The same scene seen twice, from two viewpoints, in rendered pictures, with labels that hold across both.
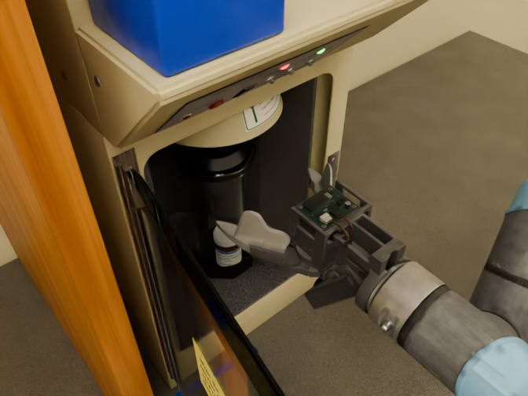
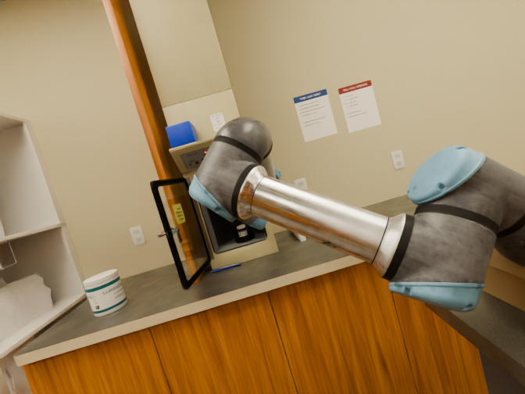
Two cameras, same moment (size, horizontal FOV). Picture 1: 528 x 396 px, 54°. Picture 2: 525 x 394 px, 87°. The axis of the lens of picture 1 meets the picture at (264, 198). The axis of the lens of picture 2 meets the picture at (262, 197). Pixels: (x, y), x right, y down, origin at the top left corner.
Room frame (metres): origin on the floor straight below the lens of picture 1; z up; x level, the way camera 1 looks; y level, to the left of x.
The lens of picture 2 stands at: (-0.44, -0.88, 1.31)
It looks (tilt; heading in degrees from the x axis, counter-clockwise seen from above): 5 degrees down; 38
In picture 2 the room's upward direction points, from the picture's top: 16 degrees counter-clockwise
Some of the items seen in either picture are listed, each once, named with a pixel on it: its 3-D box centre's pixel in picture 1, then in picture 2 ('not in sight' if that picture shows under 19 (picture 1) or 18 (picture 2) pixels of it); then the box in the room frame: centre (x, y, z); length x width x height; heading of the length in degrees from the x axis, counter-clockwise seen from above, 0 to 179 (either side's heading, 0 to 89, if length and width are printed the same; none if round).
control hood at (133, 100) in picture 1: (287, 50); (212, 152); (0.41, -0.02, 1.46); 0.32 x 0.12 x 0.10; 130
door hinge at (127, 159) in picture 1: (156, 288); (199, 219); (0.36, 0.12, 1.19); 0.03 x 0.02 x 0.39; 130
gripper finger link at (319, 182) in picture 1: (324, 183); not in sight; (0.47, -0.08, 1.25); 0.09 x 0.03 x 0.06; 4
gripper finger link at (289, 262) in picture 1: (288, 251); not in sight; (0.38, -0.03, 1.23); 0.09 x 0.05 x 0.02; 76
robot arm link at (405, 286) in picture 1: (401, 301); not in sight; (0.30, -0.14, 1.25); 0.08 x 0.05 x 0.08; 130
